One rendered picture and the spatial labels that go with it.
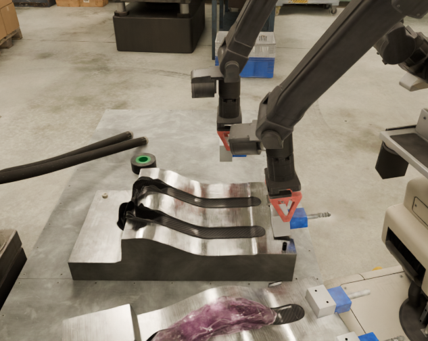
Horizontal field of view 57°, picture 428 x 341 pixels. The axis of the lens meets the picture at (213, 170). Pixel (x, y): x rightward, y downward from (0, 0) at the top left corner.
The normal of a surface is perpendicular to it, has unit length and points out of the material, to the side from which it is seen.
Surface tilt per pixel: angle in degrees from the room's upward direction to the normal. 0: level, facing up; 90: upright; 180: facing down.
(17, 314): 0
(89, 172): 0
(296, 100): 115
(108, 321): 0
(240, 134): 33
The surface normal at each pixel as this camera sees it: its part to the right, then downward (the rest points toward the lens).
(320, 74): -0.22, 0.87
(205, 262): 0.00, 0.57
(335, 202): 0.00, -0.82
